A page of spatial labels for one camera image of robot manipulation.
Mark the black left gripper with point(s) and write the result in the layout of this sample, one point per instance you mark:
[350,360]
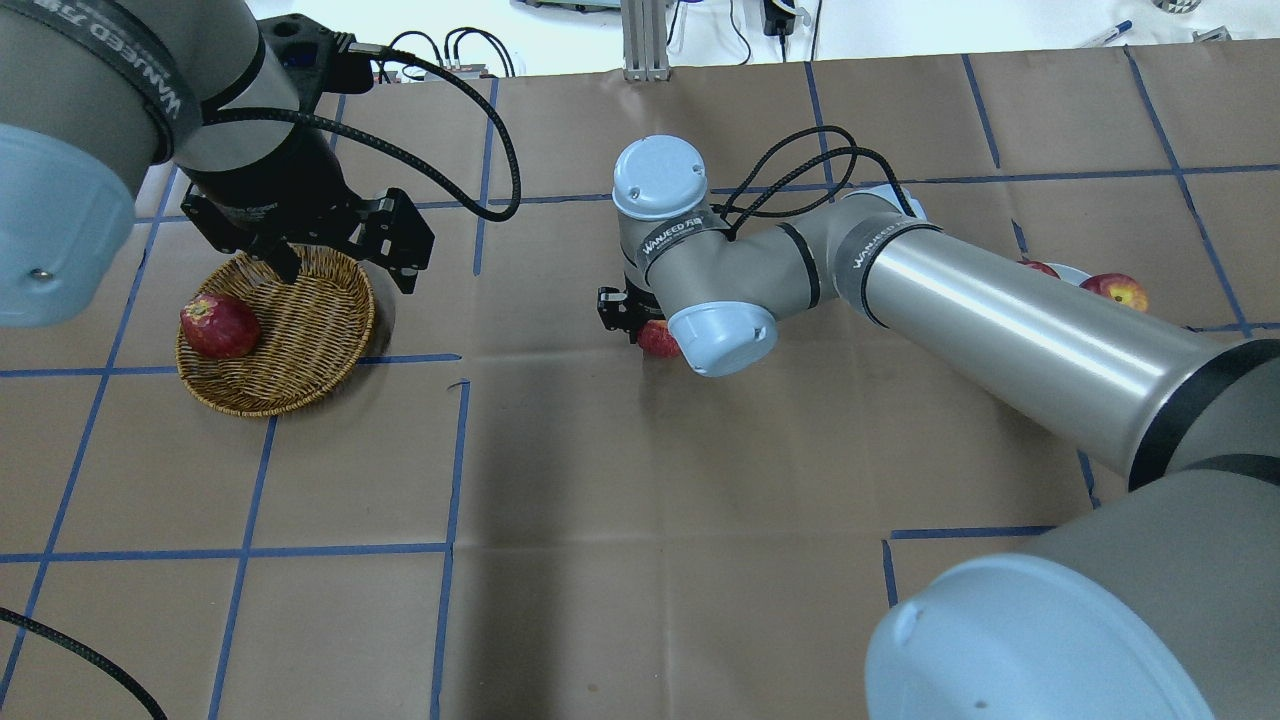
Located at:
[268,178]

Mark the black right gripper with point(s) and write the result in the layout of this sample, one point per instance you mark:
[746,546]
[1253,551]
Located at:
[614,308]

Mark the red yellow apple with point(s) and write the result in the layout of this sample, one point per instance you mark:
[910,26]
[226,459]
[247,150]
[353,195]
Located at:
[655,339]

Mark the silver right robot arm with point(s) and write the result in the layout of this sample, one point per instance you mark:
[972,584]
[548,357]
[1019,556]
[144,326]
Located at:
[1160,605]

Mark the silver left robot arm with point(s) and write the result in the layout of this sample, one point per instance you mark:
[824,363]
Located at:
[96,92]

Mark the woven wicker basket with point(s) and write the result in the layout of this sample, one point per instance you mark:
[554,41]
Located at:
[313,332]

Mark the red apple in basket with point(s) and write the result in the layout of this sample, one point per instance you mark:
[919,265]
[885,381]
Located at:
[220,326]

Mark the red apple on plate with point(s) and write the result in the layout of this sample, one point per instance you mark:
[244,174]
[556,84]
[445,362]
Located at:
[1040,267]
[1118,287]

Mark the light blue plate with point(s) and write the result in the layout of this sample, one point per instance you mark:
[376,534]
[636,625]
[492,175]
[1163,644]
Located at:
[1069,274]

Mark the black power adapter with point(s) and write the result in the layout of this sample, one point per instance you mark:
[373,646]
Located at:
[779,17]

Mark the blue white pen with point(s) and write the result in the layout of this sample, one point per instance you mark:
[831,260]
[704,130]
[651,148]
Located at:
[1111,34]

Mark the aluminium frame post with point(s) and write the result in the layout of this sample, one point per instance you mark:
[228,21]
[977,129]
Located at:
[644,27]

